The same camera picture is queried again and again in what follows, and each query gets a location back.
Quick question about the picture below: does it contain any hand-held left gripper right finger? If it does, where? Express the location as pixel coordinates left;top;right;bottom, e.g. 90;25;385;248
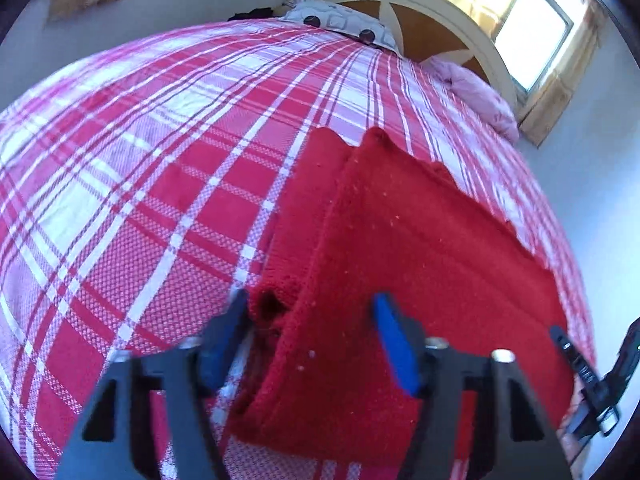
371;294;573;480

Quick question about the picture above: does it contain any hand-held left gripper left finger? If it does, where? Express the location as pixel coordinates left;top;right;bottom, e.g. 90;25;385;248
55;287;252;480

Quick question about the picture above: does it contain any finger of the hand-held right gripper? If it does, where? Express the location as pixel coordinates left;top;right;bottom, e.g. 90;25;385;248
549;325;621;436

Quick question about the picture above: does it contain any red embroidered knit sweater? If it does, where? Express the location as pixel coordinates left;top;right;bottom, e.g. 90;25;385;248
227;126;583;461

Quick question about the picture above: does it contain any red white plaid bedspread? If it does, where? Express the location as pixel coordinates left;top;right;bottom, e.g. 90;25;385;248
0;17;598;480

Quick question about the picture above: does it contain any pink floral pillow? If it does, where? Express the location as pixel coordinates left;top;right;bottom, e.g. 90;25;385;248
420;56;521;142

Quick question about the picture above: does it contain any beige floral curtain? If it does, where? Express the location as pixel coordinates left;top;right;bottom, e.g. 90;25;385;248
517;2;608;148

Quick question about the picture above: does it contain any cream and orange headboard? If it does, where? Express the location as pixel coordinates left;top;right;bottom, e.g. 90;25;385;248
287;0;518;111

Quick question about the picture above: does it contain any grey patterned pillow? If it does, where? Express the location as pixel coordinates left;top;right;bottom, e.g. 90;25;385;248
277;0;401;56

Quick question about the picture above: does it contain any window behind headboard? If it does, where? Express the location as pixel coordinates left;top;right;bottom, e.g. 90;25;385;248
492;0;576;96

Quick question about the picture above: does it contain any dark cloth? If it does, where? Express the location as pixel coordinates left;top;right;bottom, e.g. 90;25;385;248
227;7;276;22

